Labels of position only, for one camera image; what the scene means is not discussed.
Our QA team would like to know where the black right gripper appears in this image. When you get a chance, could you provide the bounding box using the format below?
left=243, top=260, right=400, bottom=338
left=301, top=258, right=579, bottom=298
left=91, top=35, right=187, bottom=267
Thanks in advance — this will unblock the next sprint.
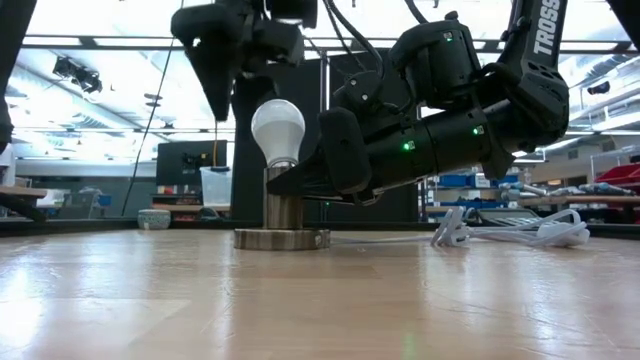
left=265, top=105, right=442, bottom=206

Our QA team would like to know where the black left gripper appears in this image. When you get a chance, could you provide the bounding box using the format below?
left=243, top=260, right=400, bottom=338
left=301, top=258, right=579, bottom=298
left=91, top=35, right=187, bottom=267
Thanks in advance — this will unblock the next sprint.
left=170, top=0, right=306, bottom=124

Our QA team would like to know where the brass lamp socket base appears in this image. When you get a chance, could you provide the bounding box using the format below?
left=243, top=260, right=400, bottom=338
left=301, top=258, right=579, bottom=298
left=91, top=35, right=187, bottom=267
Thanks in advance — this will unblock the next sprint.
left=233, top=162, right=332, bottom=252

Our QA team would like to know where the white lightbulb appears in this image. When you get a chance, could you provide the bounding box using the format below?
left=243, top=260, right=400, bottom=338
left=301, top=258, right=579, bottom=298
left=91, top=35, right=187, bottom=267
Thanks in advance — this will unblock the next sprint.
left=250, top=98, right=307, bottom=169

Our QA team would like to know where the black folding room divider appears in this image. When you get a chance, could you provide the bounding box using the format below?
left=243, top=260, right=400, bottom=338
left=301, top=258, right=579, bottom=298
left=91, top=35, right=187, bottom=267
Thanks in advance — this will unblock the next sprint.
left=231, top=48, right=422, bottom=225

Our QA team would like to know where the black monitor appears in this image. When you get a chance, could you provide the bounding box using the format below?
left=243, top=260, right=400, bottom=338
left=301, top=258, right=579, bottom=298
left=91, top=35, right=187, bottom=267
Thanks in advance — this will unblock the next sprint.
left=155, top=139, right=229, bottom=188

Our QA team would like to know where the clear plastic bin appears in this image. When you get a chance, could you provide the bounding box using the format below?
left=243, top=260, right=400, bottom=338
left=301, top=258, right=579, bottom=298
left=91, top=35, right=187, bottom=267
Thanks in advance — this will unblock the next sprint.
left=199, top=165, right=234, bottom=208

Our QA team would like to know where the blue storage bin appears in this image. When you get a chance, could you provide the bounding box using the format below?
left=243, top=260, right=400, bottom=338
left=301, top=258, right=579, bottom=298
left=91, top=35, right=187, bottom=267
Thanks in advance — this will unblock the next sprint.
left=491, top=172, right=522, bottom=189
left=437, top=173, right=474, bottom=190

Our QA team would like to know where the patterned ceramic bowl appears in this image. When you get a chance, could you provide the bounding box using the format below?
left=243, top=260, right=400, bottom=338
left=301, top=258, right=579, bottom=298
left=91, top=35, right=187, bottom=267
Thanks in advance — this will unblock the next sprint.
left=137, top=208, right=172, bottom=232

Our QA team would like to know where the wooden bench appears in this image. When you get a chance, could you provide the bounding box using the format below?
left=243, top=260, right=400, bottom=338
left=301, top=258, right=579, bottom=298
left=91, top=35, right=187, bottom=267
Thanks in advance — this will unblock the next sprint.
left=0, top=185, right=49, bottom=224

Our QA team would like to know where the red storage bin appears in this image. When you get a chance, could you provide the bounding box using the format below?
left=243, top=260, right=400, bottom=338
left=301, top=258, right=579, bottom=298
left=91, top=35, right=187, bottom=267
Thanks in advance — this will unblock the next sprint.
left=594, top=163, right=640, bottom=190

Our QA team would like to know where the black hanging cable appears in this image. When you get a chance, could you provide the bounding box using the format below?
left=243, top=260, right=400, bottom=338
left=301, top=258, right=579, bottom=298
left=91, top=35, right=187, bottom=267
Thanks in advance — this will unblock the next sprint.
left=120, top=35, right=177, bottom=217

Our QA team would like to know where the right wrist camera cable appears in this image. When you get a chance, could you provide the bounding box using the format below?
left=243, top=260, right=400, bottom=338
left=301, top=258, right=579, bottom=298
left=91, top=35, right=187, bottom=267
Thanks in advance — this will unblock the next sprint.
left=321, top=0, right=432, bottom=82

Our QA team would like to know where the black aluminium frame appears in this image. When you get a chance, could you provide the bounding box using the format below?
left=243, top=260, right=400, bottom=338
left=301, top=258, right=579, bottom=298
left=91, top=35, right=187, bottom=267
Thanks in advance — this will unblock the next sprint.
left=0, top=218, right=640, bottom=239

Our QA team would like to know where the white power cord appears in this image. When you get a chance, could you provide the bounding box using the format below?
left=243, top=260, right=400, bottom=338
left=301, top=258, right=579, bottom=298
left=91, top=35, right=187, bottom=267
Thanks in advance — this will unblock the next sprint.
left=329, top=206, right=592, bottom=249

